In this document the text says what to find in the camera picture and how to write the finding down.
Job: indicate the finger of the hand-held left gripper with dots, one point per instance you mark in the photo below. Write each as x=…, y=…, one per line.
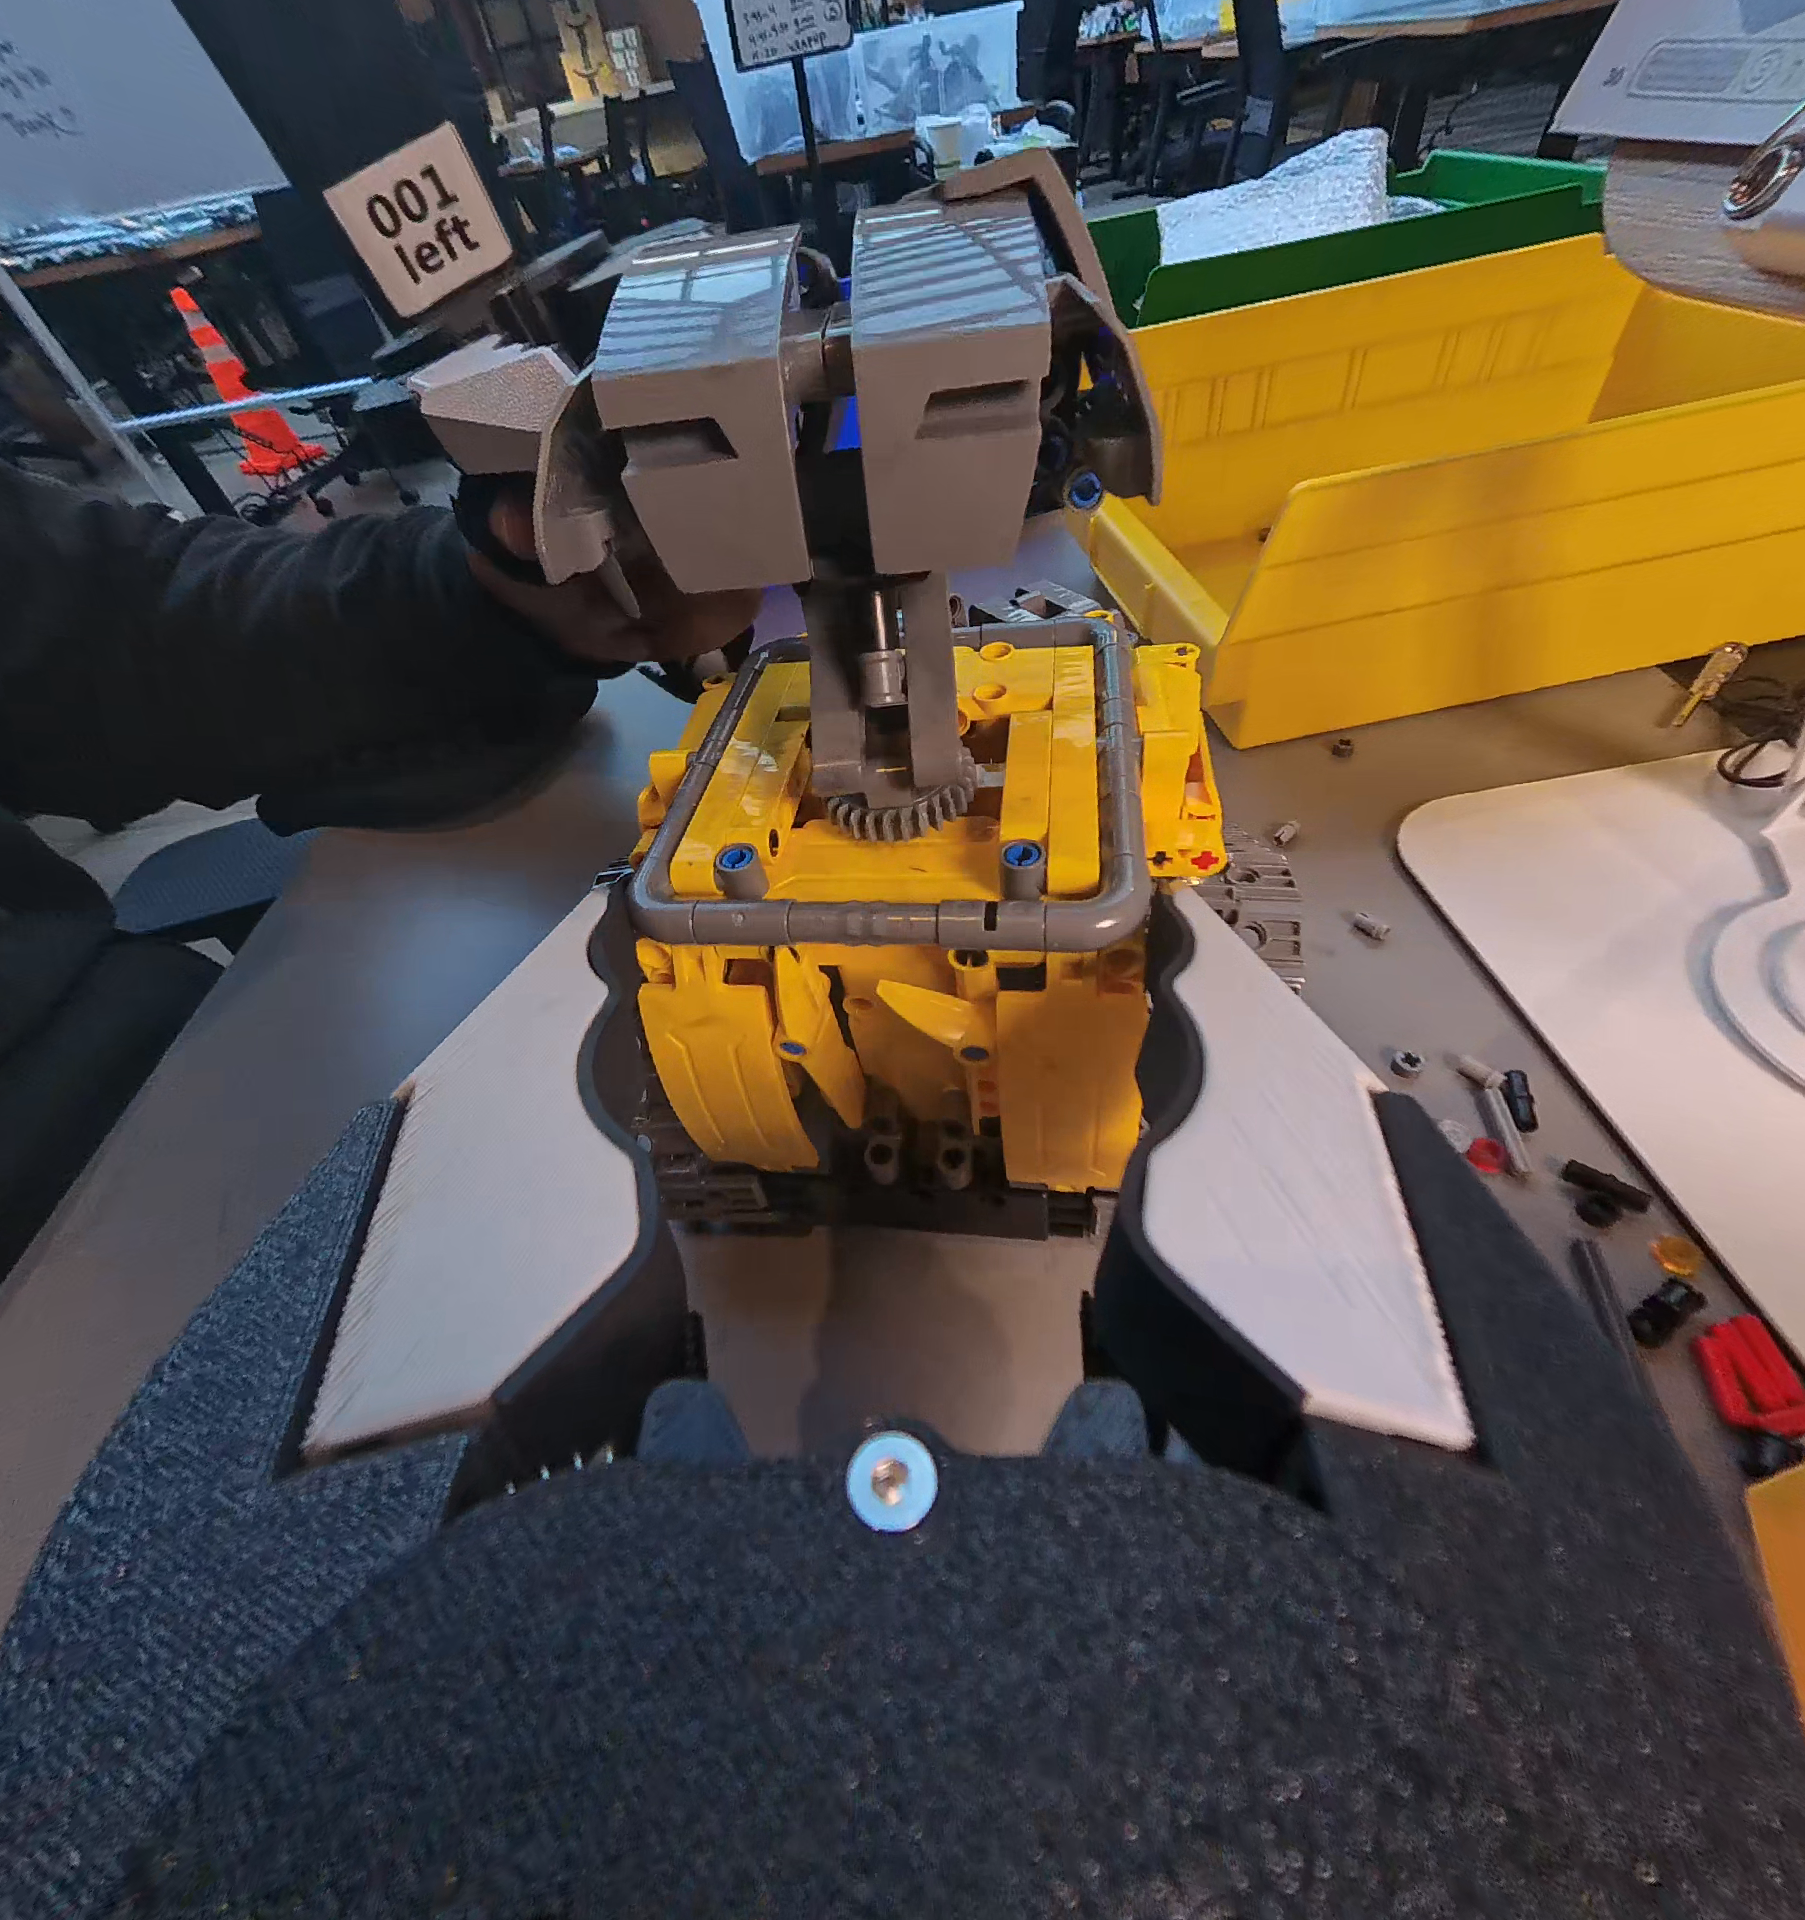
x=527, y=434
x=1110, y=346

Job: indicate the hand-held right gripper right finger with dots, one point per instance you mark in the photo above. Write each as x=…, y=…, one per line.
x=1291, y=1229

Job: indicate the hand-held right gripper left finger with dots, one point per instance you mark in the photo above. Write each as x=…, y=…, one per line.
x=469, y=1261

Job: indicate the yellow grey brick robot model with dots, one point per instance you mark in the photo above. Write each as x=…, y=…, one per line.
x=903, y=933

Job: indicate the instruction booklet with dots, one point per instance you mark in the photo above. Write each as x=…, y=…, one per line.
x=1718, y=62

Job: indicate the grey desk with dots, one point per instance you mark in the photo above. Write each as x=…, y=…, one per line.
x=333, y=991

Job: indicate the person's left hand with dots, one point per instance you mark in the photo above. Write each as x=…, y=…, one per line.
x=591, y=612

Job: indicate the clear plastic bag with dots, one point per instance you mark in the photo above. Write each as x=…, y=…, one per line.
x=1291, y=201

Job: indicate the orange traffic cone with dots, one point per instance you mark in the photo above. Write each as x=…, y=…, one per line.
x=240, y=404

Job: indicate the green plastic bin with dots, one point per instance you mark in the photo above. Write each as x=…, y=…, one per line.
x=1354, y=266

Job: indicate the cluttered background table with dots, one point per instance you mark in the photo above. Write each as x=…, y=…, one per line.
x=933, y=106

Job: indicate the black axle rod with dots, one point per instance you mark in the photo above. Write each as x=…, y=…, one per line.
x=1601, y=1295

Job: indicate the whiteboard on stand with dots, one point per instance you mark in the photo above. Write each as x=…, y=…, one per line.
x=91, y=106

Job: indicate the paper sign on stand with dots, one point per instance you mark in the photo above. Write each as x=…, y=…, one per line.
x=791, y=36

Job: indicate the white book stand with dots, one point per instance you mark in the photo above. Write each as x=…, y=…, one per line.
x=1622, y=933

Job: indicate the scattered small brick parts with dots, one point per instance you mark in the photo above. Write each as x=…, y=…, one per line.
x=1759, y=1376

